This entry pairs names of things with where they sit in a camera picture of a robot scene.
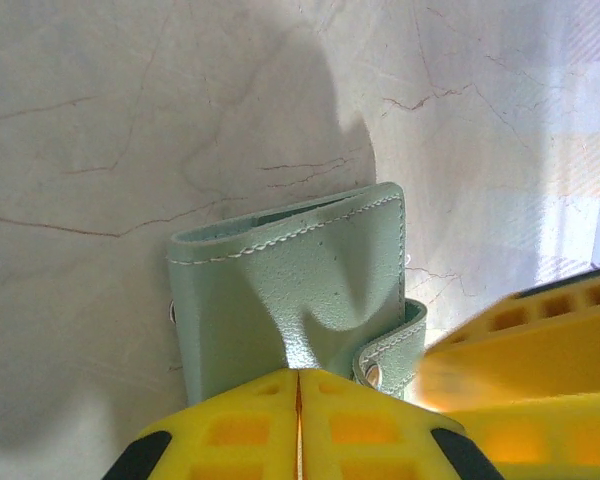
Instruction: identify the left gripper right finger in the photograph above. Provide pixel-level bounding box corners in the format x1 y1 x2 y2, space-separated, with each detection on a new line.
299 368 506 480

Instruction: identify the mint green card holder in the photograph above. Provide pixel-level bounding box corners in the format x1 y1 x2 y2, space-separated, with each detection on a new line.
165 181 430 407

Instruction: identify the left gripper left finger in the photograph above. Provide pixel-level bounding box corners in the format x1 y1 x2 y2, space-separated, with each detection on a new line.
102 368 300 480

